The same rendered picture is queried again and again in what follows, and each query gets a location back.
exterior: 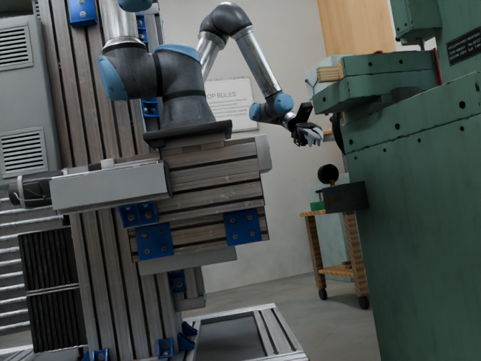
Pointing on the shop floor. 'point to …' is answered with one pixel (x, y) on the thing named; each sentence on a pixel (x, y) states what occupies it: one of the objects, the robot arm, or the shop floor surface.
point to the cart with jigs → (354, 270)
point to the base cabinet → (424, 241)
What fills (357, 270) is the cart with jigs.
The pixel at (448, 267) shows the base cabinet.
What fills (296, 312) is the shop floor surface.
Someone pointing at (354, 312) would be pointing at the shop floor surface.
